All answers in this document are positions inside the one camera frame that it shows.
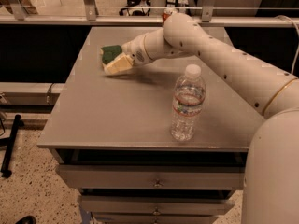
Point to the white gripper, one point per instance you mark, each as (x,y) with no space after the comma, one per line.
(135,52)

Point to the green and yellow sponge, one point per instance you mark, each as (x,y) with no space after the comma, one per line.
(109,53)

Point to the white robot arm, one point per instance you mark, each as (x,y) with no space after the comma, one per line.
(271,180)

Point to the clear plastic water bottle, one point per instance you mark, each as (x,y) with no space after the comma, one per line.
(189,95)

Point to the orange soda can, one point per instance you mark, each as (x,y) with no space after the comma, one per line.
(168,12)

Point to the black office chair base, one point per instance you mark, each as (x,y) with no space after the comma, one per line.
(135,8)

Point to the grey drawer cabinet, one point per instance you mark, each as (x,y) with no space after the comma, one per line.
(125,121)

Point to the top grey drawer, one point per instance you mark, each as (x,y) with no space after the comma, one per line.
(148,177)

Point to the grey drawer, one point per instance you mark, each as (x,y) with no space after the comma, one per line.
(155,206)
(144,219)
(148,177)

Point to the middle grey drawer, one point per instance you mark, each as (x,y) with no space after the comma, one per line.
(155,206)

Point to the bottom grey drawer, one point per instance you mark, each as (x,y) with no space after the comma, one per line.
(144,219)

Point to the black metal stand leg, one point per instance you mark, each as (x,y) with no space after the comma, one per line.
(8,142)

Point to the black shoe tip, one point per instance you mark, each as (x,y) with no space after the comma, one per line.
(27,220)

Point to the metal railing frame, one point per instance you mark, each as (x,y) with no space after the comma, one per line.
(208,12)

